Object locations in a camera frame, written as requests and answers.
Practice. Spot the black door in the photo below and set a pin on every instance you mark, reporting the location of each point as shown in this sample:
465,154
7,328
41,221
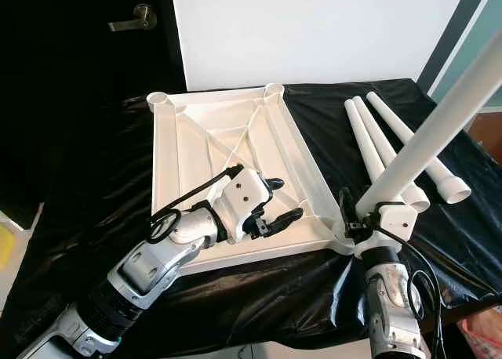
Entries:
63,100

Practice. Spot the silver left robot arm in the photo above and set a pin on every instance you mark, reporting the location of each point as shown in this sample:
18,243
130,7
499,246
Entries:
165,265

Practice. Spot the pink mesh bag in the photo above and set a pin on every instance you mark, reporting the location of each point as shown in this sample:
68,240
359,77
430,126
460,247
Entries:
482,335

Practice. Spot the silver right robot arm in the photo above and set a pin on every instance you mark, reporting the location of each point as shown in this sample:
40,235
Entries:
388,304

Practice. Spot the black plastic table cover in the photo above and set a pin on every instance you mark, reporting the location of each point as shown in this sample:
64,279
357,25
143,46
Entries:
78,218

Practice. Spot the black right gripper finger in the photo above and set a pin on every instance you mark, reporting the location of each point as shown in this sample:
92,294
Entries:
348,210

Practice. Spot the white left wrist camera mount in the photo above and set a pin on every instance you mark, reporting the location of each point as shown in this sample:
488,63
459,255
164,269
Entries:
243,198

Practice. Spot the brown white-edged furniture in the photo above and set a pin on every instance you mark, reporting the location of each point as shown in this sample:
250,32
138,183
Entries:
488,132

